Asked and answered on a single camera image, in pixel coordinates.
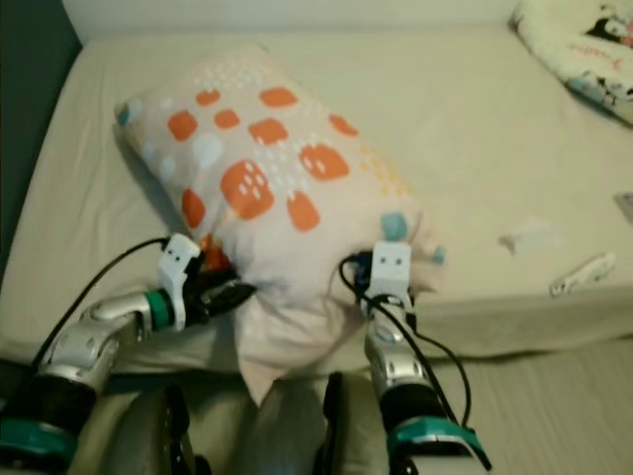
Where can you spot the cream bed mattress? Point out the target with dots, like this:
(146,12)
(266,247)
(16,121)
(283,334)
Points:
(455,129)

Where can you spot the white pen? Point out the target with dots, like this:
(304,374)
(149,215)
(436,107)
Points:
(584,274)

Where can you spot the pink pillow with orange spots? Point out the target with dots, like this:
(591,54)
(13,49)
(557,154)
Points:
(257,148)

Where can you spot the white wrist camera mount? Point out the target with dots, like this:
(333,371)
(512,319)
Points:
(180,259)
(390,265)

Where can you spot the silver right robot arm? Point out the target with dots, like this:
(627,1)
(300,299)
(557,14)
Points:
(391,366)

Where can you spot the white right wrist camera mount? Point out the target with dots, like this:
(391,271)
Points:
(390,265)

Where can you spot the dark left robot leg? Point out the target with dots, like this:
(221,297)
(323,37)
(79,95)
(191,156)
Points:
(153,435)

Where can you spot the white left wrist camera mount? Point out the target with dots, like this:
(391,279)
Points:
(180,259)

